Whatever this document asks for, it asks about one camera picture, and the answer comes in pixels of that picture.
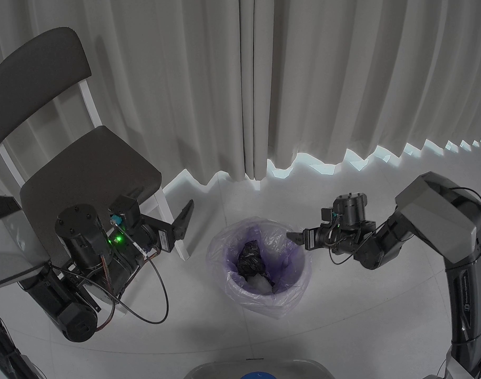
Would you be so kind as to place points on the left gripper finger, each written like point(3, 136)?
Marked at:
point(183, 223)

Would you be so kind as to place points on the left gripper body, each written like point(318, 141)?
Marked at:
point(165, 238)

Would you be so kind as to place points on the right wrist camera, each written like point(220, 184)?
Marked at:
point(329, 216)

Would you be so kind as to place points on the white printed wrapper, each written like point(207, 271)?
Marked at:
point(260, 284)

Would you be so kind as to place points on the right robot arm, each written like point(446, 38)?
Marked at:
point(433, 215)

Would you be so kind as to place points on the purple plastic bag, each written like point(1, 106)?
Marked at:
point(291, 251)

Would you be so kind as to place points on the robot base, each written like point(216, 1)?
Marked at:
point(260, 367)

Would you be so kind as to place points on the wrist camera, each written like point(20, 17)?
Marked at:
point(329, 216)
point(126, 209)

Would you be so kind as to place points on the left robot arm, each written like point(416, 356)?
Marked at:
point(78, 235)

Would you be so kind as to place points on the white chair dark grey seat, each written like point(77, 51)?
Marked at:
point(94, 168)

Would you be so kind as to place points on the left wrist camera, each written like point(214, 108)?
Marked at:
point(126, 209)

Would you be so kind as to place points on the black plastic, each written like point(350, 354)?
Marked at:
point(252, 259)

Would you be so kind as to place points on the white curtain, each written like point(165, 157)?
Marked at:
point(362, 61)
point(145, 73)

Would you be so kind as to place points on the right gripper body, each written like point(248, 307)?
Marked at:
point(310, 239)

